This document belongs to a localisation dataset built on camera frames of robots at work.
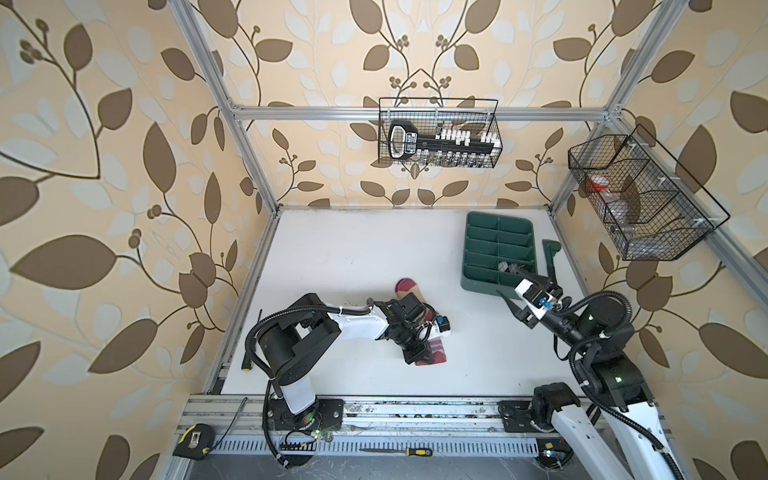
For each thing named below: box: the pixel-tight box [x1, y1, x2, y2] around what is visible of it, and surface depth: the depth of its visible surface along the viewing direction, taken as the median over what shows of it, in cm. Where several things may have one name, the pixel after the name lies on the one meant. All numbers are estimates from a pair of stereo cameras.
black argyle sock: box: [498, 261, 525, 274], surface depth 98 cm
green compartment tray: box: [460, 210, 538, 299], surface depth 104 cm
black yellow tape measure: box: [173, 423, 215, 460], surface depth 70 cm
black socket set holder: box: [388, 121, 501, 167], surface depth 86 cm
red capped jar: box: [587, 174, 610, 192], surface depth 84 cm
